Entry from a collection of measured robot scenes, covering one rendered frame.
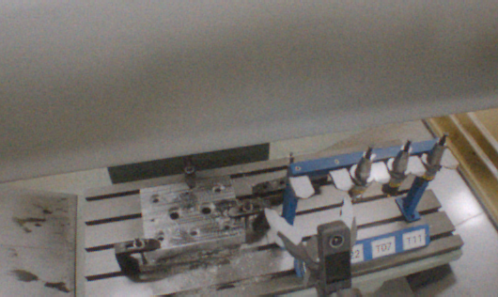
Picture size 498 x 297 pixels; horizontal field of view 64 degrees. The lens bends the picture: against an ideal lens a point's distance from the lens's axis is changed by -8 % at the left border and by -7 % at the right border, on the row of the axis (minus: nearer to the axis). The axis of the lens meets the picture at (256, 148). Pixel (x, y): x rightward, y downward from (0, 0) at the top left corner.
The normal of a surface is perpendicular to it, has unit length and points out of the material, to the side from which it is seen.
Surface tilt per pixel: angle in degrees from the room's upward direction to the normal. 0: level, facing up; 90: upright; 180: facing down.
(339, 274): 61
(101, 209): 0
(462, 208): 24
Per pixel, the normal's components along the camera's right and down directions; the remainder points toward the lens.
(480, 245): -0.36, -0.57
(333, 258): 0.18, 0.29
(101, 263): 0.04, -0.69
